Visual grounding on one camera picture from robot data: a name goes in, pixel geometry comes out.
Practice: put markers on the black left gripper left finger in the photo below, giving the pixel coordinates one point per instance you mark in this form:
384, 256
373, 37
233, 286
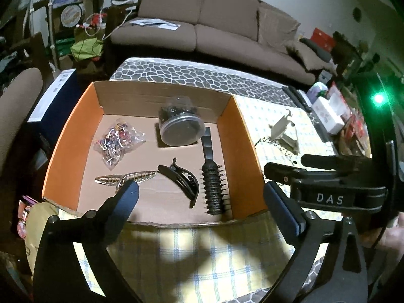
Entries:
58, 276

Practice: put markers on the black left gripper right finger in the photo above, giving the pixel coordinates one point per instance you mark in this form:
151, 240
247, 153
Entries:
342, 276

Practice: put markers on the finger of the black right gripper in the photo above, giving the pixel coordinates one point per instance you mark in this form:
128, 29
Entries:
287, 175
339, 163

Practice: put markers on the black wavy wire headband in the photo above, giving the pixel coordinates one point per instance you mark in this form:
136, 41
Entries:
272, 152

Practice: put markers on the white folding phone stand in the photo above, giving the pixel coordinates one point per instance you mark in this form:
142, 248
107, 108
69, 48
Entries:
284, 133

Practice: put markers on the black hair brush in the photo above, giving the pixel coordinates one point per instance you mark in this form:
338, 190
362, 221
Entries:
212, 178

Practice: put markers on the black hair claw clip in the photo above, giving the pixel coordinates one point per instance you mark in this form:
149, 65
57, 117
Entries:
183, 178

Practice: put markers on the gold hair claw clip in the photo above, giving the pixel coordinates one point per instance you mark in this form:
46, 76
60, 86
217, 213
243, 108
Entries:
117, 180

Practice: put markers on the clear jar with black clips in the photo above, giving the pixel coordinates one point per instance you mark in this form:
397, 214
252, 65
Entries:
179, 122

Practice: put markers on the bag of colourful rubber bands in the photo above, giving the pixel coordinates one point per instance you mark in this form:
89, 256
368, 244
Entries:
119, 139

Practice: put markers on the person's right hand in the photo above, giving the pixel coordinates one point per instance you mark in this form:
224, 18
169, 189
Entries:
391, 239

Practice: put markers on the white tissue box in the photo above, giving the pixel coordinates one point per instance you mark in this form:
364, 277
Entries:
331, 121

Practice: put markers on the pastel round container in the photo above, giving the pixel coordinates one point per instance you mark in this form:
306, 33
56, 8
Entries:
318, 89

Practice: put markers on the black remote control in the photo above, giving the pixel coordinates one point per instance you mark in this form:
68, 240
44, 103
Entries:
297, 99

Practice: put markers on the yellow plaid tablecloth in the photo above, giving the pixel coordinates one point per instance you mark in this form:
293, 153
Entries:
170, 253

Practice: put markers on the orange cardboard box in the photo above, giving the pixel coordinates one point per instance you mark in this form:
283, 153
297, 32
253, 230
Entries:
70, 178

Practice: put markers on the red box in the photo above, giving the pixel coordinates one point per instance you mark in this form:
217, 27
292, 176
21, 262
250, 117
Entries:
323, 40

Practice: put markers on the brown cushion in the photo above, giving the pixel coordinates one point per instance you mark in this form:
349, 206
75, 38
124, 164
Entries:
276, 28

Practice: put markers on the brown chair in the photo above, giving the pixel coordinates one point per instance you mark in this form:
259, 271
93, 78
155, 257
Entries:
16, 103

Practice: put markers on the brown sofa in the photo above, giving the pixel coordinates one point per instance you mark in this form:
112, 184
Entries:
216, 31

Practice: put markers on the papers on sofa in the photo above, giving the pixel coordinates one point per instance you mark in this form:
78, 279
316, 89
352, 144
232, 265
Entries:
155, 23

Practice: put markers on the green bag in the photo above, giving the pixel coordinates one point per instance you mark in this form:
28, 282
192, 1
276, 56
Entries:
87, 49

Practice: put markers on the round clock face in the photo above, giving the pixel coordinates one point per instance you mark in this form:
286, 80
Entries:
71, 16

